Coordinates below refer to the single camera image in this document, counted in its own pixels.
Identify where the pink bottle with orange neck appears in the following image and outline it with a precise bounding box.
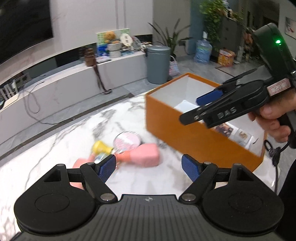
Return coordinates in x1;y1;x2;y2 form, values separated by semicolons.
115;143;161;168

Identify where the brown leather bag with strap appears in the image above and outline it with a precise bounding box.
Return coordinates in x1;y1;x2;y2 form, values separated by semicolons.
84;47;112;95

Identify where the printed cardboard carton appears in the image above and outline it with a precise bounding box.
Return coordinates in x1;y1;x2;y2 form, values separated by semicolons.
217;49;236;67

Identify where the blue water jug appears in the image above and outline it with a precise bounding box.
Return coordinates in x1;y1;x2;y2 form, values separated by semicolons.
194;32;213;64

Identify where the grey round trash bin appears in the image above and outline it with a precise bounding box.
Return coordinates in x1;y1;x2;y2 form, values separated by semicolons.
145;46;172;84

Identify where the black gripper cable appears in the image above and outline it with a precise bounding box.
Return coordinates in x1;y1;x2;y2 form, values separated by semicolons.
264;139;292;193

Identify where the orange cardboard box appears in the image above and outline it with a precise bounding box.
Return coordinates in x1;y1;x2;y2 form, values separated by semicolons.
145;72;266;173

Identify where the large black television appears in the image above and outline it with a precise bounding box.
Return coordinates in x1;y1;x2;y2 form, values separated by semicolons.
0;0;54;66

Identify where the long-leaved potted plant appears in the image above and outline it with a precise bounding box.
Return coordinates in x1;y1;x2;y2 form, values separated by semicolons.
148;19;193;59

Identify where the yellow bulb-shaped bottle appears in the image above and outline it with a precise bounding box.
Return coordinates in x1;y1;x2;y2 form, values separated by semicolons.
92;140;112;163

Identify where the blue tissue box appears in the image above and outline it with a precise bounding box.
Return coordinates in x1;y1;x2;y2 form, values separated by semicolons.
97;44;109;56

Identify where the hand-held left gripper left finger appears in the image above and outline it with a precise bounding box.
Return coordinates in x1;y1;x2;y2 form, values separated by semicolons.
43;154;118;202

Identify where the green printed poster card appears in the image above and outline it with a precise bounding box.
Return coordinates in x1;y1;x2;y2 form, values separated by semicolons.
96;28;130;47

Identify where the plain pink bottle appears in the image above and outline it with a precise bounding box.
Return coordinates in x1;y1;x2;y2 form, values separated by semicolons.
69;158;94;190

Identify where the pink plaid woven bag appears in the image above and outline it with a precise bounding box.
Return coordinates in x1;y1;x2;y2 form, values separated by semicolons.
169;56;180;77

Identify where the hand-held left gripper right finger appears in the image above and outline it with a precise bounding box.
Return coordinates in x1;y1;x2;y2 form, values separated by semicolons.
178;154;255;202

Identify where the trailing green pothos plant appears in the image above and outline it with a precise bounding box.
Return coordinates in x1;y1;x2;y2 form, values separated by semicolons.
199;0;243;48

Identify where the white router with antennas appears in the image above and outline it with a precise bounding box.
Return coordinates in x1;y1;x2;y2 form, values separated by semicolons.
0;83;18;100

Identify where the stack of grey round tins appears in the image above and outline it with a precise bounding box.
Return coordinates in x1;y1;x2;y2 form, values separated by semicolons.
107;43;122;58

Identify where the brown teddy bear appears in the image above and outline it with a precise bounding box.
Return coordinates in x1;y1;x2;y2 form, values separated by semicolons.
103;31;117;44

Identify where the person's right hand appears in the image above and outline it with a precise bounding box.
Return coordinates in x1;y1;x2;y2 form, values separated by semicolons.
248;91;296;143

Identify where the round pink compact mirror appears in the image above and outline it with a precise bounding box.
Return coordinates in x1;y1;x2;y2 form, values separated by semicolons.
113;131;142;154

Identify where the clear acrylic cube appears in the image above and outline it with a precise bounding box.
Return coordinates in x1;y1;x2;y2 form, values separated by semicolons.
233;129;253;149

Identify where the brown printed card box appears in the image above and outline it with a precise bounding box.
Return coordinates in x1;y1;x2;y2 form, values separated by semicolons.
215;123;234;138

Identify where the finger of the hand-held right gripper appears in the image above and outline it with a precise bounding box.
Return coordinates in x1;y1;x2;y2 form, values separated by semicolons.
180;89;246;129
196;67;267;110

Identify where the round white hand fan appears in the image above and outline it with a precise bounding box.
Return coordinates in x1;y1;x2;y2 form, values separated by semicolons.
120;32;134;47

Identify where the white marble television console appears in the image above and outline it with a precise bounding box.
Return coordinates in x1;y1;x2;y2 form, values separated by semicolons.
0;43;153;144

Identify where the grey storage cabinet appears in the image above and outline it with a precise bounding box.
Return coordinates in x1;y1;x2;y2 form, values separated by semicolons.
220;16;246;61

